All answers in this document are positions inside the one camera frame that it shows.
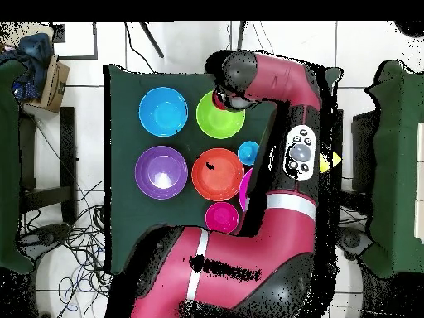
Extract green bowl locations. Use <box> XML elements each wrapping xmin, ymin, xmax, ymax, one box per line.
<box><xmin>195</xmin><ymin>89</ymin><xmax>247</xmax><ymax>140</ymax></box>

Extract yellow cup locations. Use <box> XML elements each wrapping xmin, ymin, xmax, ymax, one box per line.
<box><xmin>319</xmin><ymin>151</ymin><xmax>343</xmax><ymax>174</ymax></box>

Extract blue bowl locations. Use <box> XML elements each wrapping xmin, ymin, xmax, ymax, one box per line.
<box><xmin>137</xmin><ymin>86</ymin><xmax>189</xmax><ymax>137</ymax></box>

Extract blue cup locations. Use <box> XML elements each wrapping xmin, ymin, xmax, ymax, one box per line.
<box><xmin>237</xmin><ymin>140</ymin><xmax>260</xmax><ymax>166</ymax></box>

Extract black tripod leg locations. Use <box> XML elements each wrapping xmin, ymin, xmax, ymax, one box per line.
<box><xmin>236</xmin><ymin>21</ymin><xmax>247</xmax><ymax>51</ymax></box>
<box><xmin>138</xmin><ymin>21</ymin><xmax>166</xmax><ymax>60</ymax></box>

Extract orange bowl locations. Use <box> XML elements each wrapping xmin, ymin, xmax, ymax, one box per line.
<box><xmin>190</xmin><ymin>147</ymin><xmax>245</xmax><ymax>202</ymax></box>

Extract large magenta bowl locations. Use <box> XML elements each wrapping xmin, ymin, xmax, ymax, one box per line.
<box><xmin>238</xmin><ymin>166</ymin><xmax>254</xmax><ymax>213</ymax></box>

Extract purple bowl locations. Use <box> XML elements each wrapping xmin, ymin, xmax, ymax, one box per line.
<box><xmin>134</xmin><ymin>145</ymin><xmax>189</xmax><ymax>200</ymax></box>

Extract small pink bowl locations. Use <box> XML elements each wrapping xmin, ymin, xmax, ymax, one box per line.
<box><xmin>205</xmin><ymin>201</ymin><xmax>239</xmax><ymax>234</ymax></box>

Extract black framed board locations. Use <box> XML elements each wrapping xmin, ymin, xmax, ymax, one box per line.
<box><xmin>52</xmin><ymin>21</ymin><xmax>99</xmax><ymax>61</ymax></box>

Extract dark green table cloth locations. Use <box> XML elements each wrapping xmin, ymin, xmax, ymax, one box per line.
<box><xmin>103</xmin><ymin>63</ymin><xmax>344</xmax><ymax>276</ymax></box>

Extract cardboard box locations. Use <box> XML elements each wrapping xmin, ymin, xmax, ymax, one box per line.
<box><xmin>24</xmin><ymin>54</ymin><xmax>71</xmax><ymax>114</ymax></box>

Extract blue fabric bag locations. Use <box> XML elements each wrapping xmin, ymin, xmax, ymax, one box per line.
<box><xmin>0</xmin><ymin>31</ymin><xmax>55</xmax><ymax>102</ymax></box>

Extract green cloth side table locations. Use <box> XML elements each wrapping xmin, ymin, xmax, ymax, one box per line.
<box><xmin>0</xmin><ymin>59</ymin><xmax>36</xmax><ymax>275</ymax></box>
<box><xmin>359</xmin><ymin>59</ymin><xmax>424</xmax><ymax>279</ymax></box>

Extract black stool frame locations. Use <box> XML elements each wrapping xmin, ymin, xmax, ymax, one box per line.
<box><xmin>18</xmin><ymin>106</ymin><xmax>78</xmax><ymax>225</ymax></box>
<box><xmin>337</xmin><ymin>108</ymin><xmax>381</xmax><ymax>216</ymax></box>

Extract floor cable tangle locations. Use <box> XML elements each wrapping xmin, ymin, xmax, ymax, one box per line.
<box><xmin>19</xmin><ymin>180</ymin><xmax>112</xmax><ymax>318</ymax></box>

